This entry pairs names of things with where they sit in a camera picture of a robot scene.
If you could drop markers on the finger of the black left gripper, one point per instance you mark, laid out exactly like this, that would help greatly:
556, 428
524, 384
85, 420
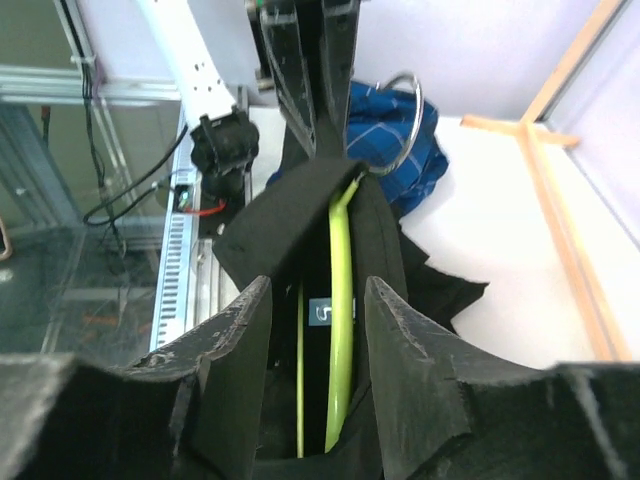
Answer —
283, 44
337, 52

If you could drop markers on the blue slotted cable duct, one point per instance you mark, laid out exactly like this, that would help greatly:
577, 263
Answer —
173, 308

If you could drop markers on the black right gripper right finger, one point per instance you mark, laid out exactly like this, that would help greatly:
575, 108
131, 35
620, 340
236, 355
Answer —
447, 409

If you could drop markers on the aluminium extrusion rail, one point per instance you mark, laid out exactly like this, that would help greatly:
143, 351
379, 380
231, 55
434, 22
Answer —
213, 291

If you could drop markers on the blue plaid shirt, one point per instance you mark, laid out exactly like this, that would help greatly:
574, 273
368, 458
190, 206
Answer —
378, 127

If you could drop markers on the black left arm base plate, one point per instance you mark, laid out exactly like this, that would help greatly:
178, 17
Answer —
220, 220

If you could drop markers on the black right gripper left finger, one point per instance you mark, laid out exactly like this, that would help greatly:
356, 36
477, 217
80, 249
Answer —
188, 410

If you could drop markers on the green plastic hanger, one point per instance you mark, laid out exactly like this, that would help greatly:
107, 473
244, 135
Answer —
342, 301

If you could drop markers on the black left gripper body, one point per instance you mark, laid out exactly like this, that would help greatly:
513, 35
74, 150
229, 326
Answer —
310, 24

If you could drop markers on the wooden clothes rack frame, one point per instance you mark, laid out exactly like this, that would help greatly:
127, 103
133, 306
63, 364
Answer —
605, 336

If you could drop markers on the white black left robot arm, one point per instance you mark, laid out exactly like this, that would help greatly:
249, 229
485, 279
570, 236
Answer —
203, 89

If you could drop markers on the black button shirt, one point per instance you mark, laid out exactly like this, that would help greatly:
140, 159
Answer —
283, 234

